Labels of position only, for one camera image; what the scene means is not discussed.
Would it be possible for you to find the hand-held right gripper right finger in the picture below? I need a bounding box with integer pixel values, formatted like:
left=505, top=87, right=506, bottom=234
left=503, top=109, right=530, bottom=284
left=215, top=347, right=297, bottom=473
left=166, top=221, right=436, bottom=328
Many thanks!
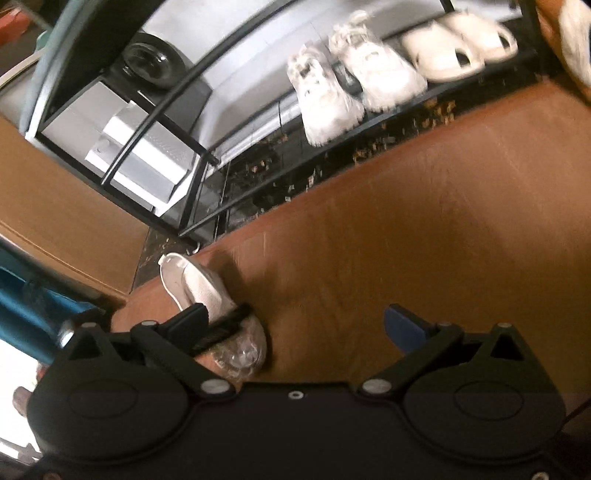
left=358, top=303, right=528, bottom=398

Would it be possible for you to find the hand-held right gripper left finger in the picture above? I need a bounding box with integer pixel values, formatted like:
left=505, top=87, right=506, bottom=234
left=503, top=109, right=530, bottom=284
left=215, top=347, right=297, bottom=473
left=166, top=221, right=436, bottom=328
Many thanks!
left=60, top=304, right=238, bottom=400

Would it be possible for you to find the white knit sneaker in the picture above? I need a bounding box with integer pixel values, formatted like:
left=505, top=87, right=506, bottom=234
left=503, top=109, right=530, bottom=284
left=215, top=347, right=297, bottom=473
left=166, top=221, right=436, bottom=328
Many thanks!
left=158, top=252, right=241, bottom=319

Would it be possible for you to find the black metal shoe rack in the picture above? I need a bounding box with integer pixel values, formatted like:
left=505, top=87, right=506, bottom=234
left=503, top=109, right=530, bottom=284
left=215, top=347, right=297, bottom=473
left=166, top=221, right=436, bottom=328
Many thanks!
left=25, top=0, right=555, bottom=245

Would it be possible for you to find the white box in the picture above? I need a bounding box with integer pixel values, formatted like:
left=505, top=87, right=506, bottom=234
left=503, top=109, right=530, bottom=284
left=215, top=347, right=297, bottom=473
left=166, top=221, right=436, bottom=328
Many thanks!
left=46, top=83, right=200, bottom=214

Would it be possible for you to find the blue cloth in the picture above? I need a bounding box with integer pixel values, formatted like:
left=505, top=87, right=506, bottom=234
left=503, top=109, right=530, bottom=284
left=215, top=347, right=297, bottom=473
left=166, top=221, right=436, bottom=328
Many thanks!
left=0, top=240, right=112, bottom=365

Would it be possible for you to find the brown board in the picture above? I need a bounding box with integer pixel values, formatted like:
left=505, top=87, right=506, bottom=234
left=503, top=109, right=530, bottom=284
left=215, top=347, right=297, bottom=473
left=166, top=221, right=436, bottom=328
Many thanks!
left=0, top=115, right=155, bottom=296

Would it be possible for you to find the white chunky sneaker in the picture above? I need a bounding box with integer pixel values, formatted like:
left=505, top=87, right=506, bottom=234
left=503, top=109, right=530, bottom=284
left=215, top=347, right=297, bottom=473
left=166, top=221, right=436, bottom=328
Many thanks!
left=329, top=11, right=428, bottom=113
left=286, top=44, right=365, bottom=147

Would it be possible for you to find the dark round object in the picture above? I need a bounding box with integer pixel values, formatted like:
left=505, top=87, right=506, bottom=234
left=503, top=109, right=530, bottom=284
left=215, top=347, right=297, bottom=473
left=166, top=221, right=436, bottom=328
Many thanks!
left=121, top=33, right=188, bottom=90

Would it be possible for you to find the white shoe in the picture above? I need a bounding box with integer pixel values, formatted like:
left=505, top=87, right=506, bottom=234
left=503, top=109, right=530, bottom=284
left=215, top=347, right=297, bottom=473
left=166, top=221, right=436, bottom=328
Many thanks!
left=558, top=0, right=591, bottom=89

